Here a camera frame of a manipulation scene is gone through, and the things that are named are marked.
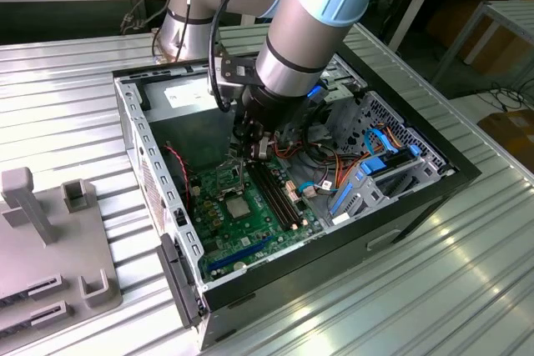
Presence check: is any grey parts rack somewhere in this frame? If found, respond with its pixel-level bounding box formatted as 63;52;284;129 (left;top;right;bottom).
0;166;124;334

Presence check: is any large brown cardboard box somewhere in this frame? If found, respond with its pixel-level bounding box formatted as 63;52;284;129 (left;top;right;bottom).
425;0;522;73

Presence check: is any metal socket cover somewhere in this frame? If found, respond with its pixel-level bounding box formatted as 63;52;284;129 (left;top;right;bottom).
214;155;247;197

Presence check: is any twisted fan wire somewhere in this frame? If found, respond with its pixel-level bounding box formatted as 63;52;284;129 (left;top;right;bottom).
163;143;194;208

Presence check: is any black RAM slot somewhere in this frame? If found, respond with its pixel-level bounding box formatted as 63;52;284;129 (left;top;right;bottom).
249;163;290;231
258;162;300;226
252;163;295;228
263;160;305;223

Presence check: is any orange data wire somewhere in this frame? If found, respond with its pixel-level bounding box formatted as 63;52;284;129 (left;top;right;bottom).
385;124;408;151

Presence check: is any thick black cable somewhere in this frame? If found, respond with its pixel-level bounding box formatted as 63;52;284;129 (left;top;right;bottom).
207;0;255;114

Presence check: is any red orange wire bundle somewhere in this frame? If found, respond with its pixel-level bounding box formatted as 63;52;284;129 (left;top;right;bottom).
270;138;364;190

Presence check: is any blue expansion slot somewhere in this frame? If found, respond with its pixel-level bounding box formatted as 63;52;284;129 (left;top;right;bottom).
208;235;275;273

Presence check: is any blue disk bay rail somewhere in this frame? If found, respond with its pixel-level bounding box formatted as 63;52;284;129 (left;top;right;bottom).
331;183;354;218

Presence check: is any blue disk carrier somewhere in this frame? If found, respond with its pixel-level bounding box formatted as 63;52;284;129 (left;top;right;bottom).
359;150;421;177

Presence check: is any silver drive bay cage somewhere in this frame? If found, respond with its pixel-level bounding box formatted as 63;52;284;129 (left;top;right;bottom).
319;55;368;144

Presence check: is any black case fan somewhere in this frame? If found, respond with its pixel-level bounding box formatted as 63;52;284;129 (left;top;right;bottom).
161;141;194;212

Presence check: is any CPU socket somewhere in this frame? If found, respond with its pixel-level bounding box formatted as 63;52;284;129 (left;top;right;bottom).
220;193;256;224

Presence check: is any grey metal frame table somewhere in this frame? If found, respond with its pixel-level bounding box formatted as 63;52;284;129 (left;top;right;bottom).
431;0;534;88

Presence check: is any grey power supply unit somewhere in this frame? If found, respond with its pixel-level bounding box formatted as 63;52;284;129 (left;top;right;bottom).
141;73;238;165

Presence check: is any perforated metal disk bay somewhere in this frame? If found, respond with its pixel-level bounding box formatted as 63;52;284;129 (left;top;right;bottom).
320;89;456;228

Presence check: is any green motherboard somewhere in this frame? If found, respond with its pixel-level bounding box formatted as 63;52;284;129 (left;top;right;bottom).
187;151;325;283

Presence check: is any black open PC case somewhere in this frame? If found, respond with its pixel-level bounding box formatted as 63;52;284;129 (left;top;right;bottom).
112;41;483;351

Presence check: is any light blue data wire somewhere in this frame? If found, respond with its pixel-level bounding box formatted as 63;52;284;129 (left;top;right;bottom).
363;128;400;158

